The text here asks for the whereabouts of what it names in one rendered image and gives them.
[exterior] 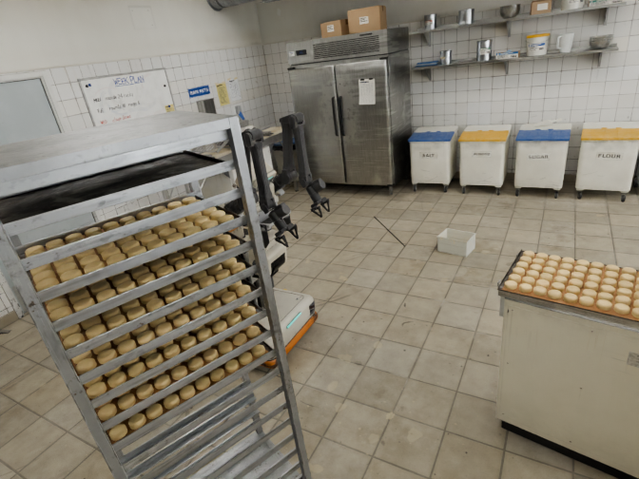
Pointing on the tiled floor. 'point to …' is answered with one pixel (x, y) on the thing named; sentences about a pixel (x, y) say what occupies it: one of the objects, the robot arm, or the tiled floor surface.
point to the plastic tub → (455, 242)
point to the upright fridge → (328, 69)
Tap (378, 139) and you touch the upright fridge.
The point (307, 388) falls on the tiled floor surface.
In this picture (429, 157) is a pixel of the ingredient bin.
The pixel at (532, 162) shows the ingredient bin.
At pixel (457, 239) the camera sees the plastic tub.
